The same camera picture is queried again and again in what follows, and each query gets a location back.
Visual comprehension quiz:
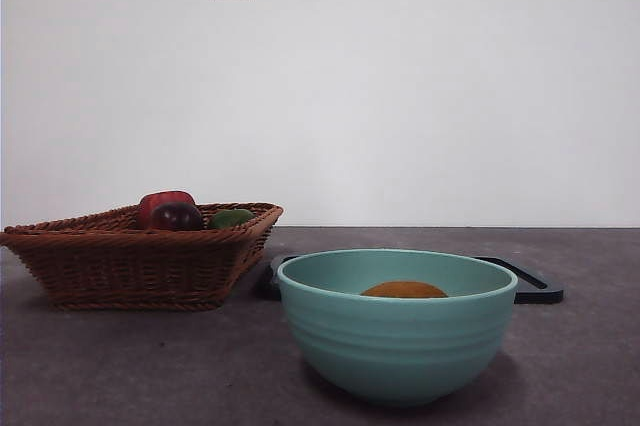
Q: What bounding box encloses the brown kiwi fruit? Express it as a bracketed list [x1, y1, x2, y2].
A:
[360, 279, 450, 300]

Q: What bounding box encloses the teal bowl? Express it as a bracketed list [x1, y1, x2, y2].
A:
[276, 248, 518, 407]

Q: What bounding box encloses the green avocado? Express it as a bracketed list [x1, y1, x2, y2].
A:
[207, 208, 256, 230]

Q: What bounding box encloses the dark purple plum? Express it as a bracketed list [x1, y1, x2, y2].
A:
[151, 201, 205, 232]

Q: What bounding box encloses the red apple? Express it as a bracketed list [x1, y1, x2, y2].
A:
[138, 190, 197, 227]

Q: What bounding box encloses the brown wicker basket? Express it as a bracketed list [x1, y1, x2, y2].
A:
[0, 202, 285, 312]

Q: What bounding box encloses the dark rectangular tray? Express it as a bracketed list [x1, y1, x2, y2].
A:
[253, 254, 565, 305]

